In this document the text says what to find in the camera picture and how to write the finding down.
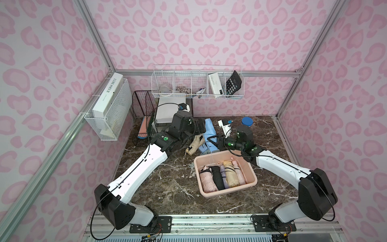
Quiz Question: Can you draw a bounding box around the long white box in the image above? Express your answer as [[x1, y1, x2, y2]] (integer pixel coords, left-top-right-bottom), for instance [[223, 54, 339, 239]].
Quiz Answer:
[[92, 73, 124, 119]]

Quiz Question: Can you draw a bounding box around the white wire side basket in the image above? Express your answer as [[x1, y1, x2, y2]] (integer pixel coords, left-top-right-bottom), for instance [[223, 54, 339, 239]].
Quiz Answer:
[[85, 78, 132, 141]]

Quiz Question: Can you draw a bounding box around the small white box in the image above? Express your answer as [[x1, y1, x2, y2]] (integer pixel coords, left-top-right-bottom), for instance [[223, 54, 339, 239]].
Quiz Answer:
[[208, 72, 223, 98]]

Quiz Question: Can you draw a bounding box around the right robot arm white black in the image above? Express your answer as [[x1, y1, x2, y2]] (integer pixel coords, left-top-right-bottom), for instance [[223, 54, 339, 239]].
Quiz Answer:
[[214, 125, 338, 225]]

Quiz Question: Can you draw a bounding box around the blue umbrella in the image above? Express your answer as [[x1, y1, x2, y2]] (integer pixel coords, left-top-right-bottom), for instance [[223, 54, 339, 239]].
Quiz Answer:
[[199, 119, 219, 155]]

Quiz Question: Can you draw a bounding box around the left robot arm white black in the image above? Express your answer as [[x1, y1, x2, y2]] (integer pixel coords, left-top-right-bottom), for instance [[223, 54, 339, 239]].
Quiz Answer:
[[94, 111, 206, 231]]

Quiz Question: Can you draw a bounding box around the green document tray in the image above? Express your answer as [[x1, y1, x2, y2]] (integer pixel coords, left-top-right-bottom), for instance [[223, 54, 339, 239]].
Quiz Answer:
[[151, 124, 176, 144]]

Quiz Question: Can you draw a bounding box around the black umbrella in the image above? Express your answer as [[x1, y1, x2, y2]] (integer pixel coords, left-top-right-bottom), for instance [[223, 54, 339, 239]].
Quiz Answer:
[[210, 166, 225, 191]]

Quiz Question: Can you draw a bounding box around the white wire wall basket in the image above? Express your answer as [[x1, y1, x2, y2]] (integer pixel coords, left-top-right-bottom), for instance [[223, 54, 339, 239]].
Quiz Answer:
[[151, 64, 244, 99]]

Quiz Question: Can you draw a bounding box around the purple umbrella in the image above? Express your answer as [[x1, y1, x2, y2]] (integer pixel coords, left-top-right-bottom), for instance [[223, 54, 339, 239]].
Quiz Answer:
[[220, 165, 229, 189]]

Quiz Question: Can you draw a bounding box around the black wire file rack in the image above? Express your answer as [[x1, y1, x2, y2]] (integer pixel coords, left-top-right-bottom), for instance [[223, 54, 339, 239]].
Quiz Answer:
[[131, 90, 194, 147]]

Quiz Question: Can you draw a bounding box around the aluminium front rail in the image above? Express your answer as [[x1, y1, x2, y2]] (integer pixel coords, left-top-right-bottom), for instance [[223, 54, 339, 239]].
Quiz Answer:
[[81, 213, 347, 242]]

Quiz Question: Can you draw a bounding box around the pink plastic storage box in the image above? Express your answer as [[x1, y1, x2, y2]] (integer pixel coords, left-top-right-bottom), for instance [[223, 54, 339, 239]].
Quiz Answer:
[[193, 151, 258, 199]]

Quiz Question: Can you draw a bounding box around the blue lid pencil jar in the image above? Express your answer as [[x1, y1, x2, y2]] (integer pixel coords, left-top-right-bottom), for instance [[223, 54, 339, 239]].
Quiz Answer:
[[241, 117, 254, 127]]

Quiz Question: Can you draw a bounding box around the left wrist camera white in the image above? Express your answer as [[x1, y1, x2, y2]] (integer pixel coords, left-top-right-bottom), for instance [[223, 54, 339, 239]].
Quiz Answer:
[[178, 103, 190, 112]]

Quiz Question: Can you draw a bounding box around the black calculator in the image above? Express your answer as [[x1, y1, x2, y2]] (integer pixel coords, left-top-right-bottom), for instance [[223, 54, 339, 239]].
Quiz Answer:
[[226, 71, 242, 95]]

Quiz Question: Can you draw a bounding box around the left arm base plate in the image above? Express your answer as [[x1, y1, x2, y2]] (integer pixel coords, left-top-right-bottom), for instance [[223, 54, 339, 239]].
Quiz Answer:
[[130, 216, 172, 234]]

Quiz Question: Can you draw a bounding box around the cream folded umbrella left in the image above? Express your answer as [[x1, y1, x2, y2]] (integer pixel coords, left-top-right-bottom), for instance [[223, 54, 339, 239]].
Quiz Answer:
[[183, 134, 205, 159]]

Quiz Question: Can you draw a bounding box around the white paper stack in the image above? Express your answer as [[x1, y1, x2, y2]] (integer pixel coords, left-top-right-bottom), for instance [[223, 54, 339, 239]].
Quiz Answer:
[[155, 97, 186, 124]]

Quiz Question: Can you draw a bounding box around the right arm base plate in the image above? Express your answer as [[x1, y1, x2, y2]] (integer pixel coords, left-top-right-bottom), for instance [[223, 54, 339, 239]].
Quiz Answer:
[[250, 214, 297, 233]]

